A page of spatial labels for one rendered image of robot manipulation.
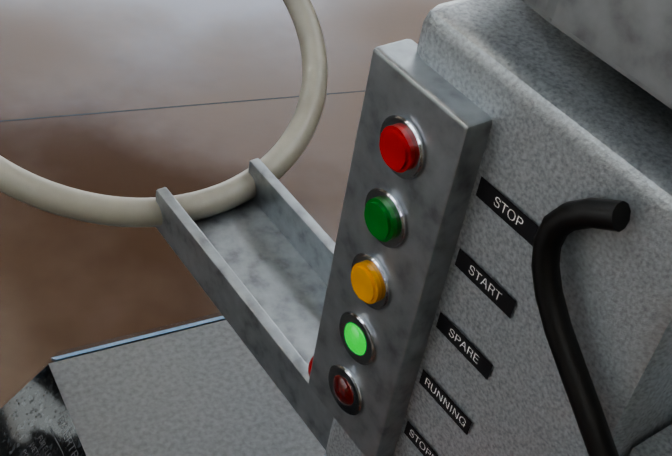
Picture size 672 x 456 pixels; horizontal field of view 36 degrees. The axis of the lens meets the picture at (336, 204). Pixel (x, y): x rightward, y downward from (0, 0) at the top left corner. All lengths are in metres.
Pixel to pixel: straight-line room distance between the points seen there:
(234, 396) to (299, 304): 0.27
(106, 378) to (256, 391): 0.18
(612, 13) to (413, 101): 0.13
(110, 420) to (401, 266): 0.69
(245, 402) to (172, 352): 0.12
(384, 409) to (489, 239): 0.16
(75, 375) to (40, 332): 1.16
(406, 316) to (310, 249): 0.44
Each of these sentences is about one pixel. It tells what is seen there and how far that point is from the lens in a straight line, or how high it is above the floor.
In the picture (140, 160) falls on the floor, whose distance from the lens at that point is 2.88.
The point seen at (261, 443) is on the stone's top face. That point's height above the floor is 0.82.
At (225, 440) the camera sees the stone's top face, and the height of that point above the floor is 0.82.
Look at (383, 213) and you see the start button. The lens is 0.57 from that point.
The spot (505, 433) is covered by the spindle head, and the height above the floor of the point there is 1.34.
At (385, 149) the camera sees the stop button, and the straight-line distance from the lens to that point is 0.56.
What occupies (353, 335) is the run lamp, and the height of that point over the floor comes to 1.32.
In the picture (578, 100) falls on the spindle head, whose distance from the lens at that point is 0.50.
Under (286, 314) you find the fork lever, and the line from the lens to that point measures 1.00.
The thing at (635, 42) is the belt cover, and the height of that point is 1.59.
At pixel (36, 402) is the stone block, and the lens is 1.28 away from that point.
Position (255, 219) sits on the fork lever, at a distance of 1.09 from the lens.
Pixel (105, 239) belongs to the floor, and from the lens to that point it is 2.63.
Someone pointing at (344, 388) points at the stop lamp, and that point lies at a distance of 0.69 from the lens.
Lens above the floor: 1.79
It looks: 40 degrees down
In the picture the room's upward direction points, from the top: 11 degrees clockwise
